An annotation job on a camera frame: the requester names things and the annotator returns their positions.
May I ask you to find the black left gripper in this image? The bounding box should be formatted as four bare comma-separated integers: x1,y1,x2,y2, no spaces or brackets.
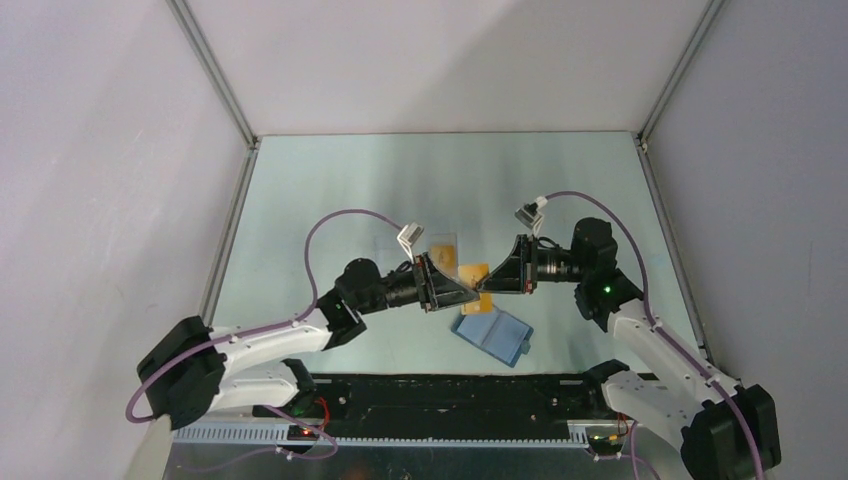
356,251,478,315

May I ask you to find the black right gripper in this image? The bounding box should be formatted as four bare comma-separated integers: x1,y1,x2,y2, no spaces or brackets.
476,234,588,295

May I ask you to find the gold VIP card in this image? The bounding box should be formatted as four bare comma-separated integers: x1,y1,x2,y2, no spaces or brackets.
458,263,490,288

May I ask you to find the clear acrylic card box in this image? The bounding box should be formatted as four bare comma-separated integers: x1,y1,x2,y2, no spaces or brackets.
372,232,459,273

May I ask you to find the blue leather card holder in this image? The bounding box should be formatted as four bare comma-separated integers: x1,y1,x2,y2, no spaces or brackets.
451,309,534,368

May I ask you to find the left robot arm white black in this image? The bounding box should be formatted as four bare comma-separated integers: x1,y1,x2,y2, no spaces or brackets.
136,254,479,430

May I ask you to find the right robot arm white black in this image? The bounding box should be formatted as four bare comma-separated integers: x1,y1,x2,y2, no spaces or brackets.
477,218,782,479

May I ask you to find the gold card in box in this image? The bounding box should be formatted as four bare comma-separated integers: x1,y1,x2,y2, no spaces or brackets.
429,244,458,277

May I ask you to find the right controller board with leds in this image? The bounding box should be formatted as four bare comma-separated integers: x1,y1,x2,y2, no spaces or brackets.
586,434,626,459

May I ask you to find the controller board with leds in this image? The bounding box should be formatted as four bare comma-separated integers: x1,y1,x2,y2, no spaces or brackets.
586,434,626,459
287,425,322,442

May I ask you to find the left controller board with leds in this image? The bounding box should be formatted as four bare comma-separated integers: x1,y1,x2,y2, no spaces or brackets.
287,425,322,442

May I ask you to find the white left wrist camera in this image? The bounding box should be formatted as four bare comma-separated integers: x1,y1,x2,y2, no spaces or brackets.
396,222,424,261

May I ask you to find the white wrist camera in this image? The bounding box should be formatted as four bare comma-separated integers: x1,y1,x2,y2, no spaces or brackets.
396,222,424,261
514,196,548,236

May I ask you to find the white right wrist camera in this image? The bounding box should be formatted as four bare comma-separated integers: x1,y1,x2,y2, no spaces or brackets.
514,196,548,236

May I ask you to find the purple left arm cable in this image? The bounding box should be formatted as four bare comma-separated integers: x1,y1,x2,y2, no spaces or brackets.
125,209,405,473

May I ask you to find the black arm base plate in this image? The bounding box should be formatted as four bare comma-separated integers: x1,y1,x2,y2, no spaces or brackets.
276,373,620,429

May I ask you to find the grey slotted cable duct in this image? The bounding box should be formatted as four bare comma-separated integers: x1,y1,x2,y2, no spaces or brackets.
173,423,590,450

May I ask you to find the left aluminium frame post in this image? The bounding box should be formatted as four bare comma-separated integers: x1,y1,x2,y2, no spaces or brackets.
166,0,258,149

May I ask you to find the aluminium frame post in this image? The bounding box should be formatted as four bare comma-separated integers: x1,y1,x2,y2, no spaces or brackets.
637,0,729,149
166,0,258,149

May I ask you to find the right aluminium frame post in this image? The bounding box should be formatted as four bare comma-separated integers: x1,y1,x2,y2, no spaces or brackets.
637,0,729,149

